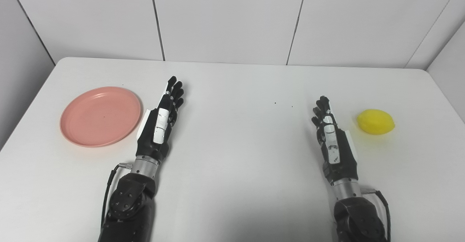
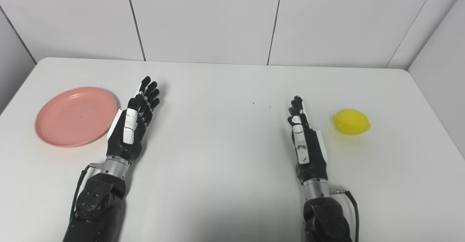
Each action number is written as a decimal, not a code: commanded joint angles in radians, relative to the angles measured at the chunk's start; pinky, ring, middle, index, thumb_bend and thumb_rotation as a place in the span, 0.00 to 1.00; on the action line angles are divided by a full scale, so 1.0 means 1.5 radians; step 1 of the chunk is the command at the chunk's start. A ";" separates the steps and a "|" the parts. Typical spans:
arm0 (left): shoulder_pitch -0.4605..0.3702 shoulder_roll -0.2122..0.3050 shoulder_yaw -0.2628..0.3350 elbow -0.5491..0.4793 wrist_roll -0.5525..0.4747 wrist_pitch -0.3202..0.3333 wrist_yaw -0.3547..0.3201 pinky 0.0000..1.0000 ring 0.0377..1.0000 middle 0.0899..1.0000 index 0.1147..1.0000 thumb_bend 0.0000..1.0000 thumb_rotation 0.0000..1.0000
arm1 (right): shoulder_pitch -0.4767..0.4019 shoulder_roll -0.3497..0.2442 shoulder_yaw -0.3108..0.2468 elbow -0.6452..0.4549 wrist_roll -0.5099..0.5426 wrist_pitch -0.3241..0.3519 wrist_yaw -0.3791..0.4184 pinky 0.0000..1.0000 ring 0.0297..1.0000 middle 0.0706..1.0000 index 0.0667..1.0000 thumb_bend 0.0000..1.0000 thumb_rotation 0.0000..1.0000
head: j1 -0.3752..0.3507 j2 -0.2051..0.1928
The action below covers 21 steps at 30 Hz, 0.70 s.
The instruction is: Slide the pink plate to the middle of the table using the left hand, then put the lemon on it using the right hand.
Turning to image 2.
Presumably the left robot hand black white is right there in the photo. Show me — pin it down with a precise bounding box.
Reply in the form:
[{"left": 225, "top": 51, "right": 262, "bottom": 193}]
[{"left": 106, "top": 76, "right": 161, "bottom": 163}]

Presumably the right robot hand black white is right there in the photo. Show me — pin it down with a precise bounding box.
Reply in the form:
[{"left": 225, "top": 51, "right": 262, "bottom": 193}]
[{"left": 287, "top": 96, "right": 329, "bottom": 184}]

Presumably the yellow lemon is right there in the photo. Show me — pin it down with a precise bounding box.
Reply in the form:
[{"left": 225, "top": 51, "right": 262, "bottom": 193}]
[{"left": 333, "top": 109, "right": 371, "bottom": 136}]

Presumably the pink plate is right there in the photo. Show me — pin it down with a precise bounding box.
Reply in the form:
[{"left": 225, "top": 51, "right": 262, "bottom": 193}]
[{"left": 35, "top": 86, "right": 119, "bottom": 148}]

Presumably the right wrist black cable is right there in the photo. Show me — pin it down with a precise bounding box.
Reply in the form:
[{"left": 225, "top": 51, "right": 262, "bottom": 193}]
[{"left": 329, "top": 186, "right": 360, "bottom": 242}]

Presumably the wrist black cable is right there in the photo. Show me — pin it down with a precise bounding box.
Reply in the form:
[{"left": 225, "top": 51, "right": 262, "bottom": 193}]
[
  {"left": 69, "top": 163, "right": 103, "bottom": 223},
  {"left": 329, "top": 186, "right": 360, "bottom": 242}
]

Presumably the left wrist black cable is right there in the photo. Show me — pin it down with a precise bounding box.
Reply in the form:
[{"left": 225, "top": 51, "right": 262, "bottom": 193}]
[{"left": 69, "top": 163, "right": 103, "bottom": 223}]

